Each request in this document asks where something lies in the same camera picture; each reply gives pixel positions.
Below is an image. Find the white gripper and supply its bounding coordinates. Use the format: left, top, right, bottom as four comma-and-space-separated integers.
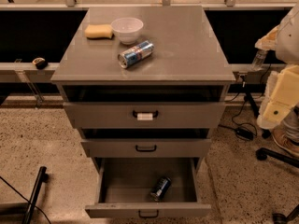
255, 26, 299, 130

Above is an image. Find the blue pepsi can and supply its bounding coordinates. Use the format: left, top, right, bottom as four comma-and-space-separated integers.
150, 176, 171, 202

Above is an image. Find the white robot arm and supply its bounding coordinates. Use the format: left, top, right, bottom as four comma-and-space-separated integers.
255, 4, 299, 130

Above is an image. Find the grey drawer cabinet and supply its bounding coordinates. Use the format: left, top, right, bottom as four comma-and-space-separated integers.
50, 5, 236, 219

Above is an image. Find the red bull can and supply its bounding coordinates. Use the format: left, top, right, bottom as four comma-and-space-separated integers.
118, 40, 154, 69

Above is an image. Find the middle grey drawer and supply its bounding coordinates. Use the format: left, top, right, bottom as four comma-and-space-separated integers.
81, 139, 211, 158

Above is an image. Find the grey drawer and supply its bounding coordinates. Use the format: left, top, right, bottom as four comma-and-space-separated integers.
64, 102, 225, 129
85, 158, 211, 218
81, 139, 211, 158

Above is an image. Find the top grey drawer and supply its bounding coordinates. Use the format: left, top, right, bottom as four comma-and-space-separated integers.
64, 102, 225, 129

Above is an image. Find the bottom grey drawer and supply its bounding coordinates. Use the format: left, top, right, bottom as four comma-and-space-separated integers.
85, 158, 211, 218

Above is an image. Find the clear water bottle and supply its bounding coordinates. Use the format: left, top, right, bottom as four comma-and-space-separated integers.
251, 49, 268, 71

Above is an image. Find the person leg in light trousers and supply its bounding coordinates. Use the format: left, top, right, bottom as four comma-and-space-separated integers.
283, 106, 299, 146

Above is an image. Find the black tripod leg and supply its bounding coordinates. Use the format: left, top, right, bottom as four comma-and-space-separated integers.
242, 82, 271, 139

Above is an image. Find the brown shoe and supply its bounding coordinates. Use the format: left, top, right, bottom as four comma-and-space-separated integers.
272, 128, 299, 158

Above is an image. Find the white bowl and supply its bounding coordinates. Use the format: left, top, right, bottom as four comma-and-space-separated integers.
111, 17, 144, 45

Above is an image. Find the yellow sponge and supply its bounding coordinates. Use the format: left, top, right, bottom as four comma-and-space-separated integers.
84, 24, 113, 39

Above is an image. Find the black yellow tape measure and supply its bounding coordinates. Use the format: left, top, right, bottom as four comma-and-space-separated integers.
32, 57, 48, 70

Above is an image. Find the black stand leg left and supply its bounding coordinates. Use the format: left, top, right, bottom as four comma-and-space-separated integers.
21, 166, 48, 224

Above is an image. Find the black power adapter with cable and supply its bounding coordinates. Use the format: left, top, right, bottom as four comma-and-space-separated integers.
220, 73, 258, 141

